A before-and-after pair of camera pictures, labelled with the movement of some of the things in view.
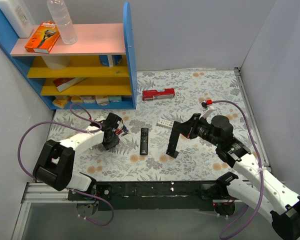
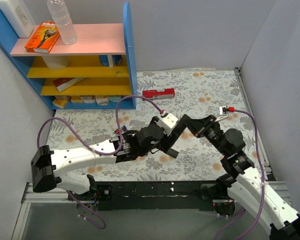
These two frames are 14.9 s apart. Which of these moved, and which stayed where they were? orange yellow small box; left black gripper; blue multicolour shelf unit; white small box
Moved: left black gripper
Stayed: orange yellow small box; blue multicolour shelf unit; white small box
